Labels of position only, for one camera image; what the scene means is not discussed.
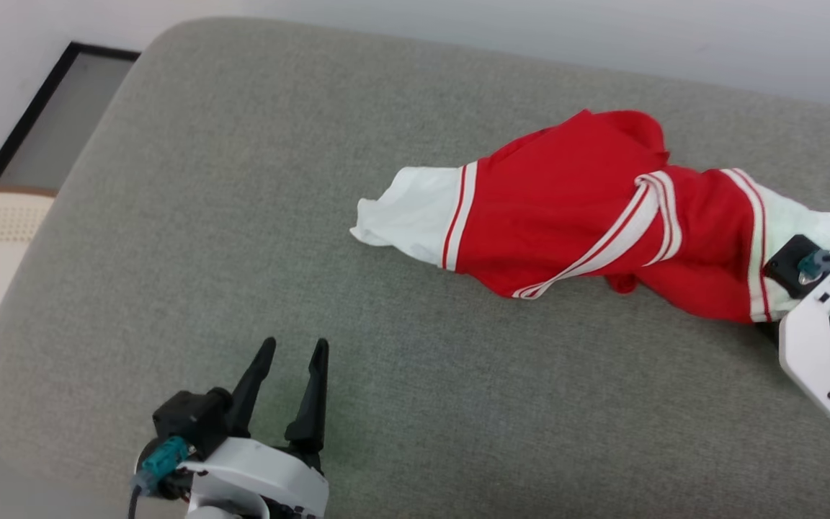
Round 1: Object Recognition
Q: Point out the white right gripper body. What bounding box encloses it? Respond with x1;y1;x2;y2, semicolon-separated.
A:
779;270;830;423

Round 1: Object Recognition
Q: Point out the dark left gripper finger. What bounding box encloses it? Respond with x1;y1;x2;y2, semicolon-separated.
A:
284;338;330;455
224;337;277;439

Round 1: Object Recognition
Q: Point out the left cable with teal plug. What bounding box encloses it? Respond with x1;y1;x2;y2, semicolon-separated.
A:
127;435;196;519

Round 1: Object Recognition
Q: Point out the black floor frame strip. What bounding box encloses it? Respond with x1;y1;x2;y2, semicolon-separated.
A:
0;42;140;185

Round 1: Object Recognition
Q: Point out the grey fabric sofa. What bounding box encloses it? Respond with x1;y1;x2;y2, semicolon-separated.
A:
0;16;830;519

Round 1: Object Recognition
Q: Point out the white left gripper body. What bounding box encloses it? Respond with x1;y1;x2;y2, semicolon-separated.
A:
177;436;330;519

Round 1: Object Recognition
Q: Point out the red and white garment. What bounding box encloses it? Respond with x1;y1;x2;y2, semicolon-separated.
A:
349;109;830;324

